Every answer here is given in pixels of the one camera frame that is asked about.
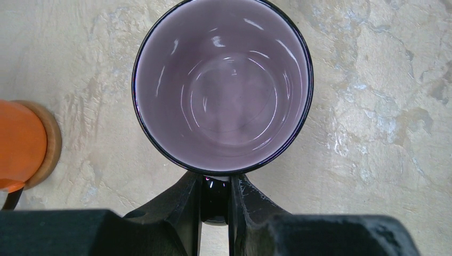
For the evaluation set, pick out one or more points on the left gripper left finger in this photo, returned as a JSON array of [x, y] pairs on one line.
[[169, 224]]

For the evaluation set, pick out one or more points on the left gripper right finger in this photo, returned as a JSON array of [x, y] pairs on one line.
[[258, 226]]

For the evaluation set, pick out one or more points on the plain round wooden coaster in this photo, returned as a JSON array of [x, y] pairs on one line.
[[54, 142]]

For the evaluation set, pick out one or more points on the lilac purple mug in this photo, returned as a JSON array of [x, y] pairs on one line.
[[222, 87]]

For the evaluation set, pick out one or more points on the orange mug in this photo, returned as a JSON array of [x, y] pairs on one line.
[[23, 148]]

